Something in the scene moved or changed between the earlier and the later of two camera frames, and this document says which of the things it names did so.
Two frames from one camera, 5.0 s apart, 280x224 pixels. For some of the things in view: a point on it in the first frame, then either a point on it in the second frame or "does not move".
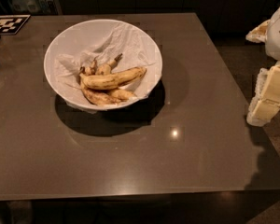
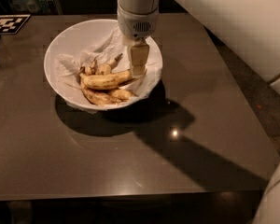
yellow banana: [112, 80] does not move
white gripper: [279, 35] to [136, 24]
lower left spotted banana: [98, 96] does not move
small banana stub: [90, 70] does not move
